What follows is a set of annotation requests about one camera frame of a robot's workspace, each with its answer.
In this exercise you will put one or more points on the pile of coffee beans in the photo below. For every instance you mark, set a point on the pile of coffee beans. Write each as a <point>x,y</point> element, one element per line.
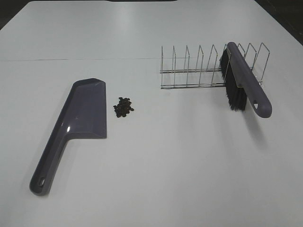
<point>123,108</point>

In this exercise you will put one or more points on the purple plastic dustpan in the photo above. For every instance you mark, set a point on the purple plastic dustpan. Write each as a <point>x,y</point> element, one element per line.
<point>83,116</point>

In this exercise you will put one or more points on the purple hand brush black bristles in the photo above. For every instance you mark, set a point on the purple hand brush black bristles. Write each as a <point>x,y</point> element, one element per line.
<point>241,85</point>

